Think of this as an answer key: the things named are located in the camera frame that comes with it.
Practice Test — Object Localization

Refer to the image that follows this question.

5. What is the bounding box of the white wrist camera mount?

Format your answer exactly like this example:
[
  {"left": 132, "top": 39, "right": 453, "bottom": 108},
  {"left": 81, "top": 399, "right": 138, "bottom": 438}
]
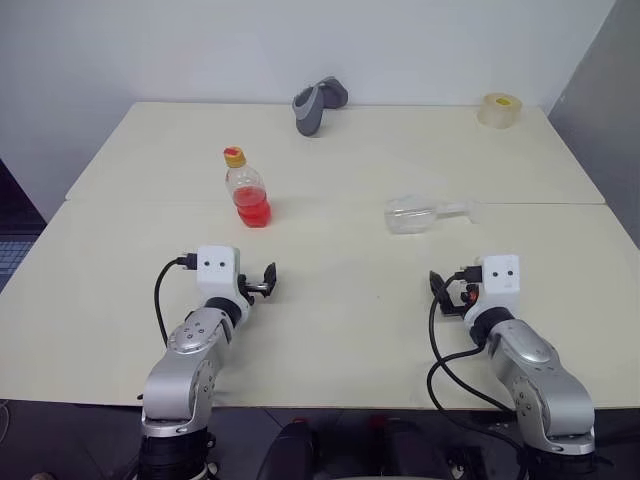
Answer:
[
  {"left": 478, "top": 254, "right": 522, "bottom": 307},
  {"left": 196, "top": 244, "right": 253, "bottom": 324}
]

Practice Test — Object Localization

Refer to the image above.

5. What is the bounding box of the dark rounded shape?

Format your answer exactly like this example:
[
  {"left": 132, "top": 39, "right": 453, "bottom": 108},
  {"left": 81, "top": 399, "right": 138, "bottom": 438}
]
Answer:
[
  {"left": 370, "top": 414, "right": 455, "bottom": 480},
  {"left": 259, "top": 417, "right": 318, "bottom": 480}
]

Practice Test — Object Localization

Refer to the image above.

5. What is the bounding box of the clear tape roll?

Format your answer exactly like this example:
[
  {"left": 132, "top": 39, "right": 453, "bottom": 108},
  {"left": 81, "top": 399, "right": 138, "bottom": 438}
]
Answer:
[{"left": 476, "top": 92, "right": 522, "bottom": 131}]

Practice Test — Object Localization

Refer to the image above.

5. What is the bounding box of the grey curved plastic object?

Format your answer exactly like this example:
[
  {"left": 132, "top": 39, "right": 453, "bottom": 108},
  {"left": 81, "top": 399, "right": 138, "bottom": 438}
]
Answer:
[{"left": 292, "top": 75, "right": 350, "bottom": 138}]

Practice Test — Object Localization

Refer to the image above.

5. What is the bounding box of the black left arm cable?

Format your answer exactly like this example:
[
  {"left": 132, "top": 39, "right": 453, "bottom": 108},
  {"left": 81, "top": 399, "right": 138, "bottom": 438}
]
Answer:
[{"left": 153, "top": 253, "right": 200, "bottom": 347}]

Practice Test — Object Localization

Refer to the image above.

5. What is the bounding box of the bottle with red liquid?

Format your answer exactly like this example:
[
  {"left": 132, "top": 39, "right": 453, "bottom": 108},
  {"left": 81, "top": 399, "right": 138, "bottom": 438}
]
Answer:
[{"left": 223, "top": 146, "right": 275, "bottom": 230}]

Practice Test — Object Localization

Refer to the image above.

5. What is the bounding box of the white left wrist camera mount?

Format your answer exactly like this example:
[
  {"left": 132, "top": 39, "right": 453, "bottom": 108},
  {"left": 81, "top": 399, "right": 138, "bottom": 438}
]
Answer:
[{"left": 196, "top": 244, "right": 253, "bottom": 324}]

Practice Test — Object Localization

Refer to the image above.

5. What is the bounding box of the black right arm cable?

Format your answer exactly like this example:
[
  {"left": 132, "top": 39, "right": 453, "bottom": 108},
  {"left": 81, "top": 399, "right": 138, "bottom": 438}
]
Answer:
[{"left": 425, "top": 267, "right": 524, "bottom": 451}]

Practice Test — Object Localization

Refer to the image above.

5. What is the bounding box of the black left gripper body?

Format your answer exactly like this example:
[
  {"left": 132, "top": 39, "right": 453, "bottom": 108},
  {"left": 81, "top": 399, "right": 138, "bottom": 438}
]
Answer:
[{"left": 237, "top": 272, "right": 267, "bottom": 304}]

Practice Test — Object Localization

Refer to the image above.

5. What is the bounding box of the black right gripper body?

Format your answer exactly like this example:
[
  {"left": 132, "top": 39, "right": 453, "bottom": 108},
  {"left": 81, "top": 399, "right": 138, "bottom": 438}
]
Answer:
[{"left": 451, "top": 278, "right": 483, "bottom": 314}]

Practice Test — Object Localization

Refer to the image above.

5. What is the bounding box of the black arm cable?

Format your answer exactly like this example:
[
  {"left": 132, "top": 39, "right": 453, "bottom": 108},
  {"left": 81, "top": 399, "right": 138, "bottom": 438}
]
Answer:
[
  {"left": 425, "top": 267, "right": 524, "bottom": 451},
  {"left": 153, "top": 253, "right": 200, "bottom": 347}
]

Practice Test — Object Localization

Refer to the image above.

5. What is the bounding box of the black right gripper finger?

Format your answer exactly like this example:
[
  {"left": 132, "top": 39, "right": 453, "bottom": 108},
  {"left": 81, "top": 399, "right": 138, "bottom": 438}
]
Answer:
[
  {"left": 428, "top": 269, "right": 447, "bottom": 304},
  {"left": 440, "top": 298, "right": 470, "bottom": 319}
]

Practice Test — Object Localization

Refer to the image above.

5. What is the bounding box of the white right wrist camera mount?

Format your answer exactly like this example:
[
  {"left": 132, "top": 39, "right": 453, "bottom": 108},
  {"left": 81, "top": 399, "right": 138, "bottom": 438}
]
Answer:
[{"left": 478, "top": 254, "right": 522, "bottom": 307}]

